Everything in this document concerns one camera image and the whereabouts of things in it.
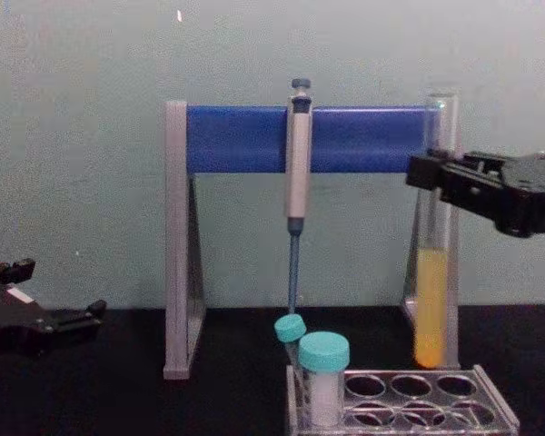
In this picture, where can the glass tube with yellow liquid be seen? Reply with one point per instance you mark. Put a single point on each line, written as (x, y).
(431, 309)

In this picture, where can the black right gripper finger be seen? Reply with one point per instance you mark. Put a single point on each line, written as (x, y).
(454, 181)
(479, 162)

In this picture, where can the small tube with teal cap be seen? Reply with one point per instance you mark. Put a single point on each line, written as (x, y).
(290, 328)

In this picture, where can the clear grey tube rack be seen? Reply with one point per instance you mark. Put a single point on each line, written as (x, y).
(436, 409)

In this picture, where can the black table cloth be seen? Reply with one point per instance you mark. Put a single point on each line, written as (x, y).
(118, 399)

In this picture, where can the grey stand with blue bar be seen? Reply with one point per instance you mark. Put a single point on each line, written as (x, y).
(254, 138)

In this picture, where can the grey pipette with blue tip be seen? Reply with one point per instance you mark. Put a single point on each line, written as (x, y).
(298, 172)

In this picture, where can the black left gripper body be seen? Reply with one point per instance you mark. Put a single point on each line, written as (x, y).
(13, 322)

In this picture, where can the large tube with teal cap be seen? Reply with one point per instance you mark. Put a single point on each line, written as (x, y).
(324, 377)

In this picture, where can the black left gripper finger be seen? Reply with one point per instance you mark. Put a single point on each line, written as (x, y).
(13, 269)
(79, 320)

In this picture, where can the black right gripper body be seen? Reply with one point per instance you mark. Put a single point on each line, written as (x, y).
(536, 195)

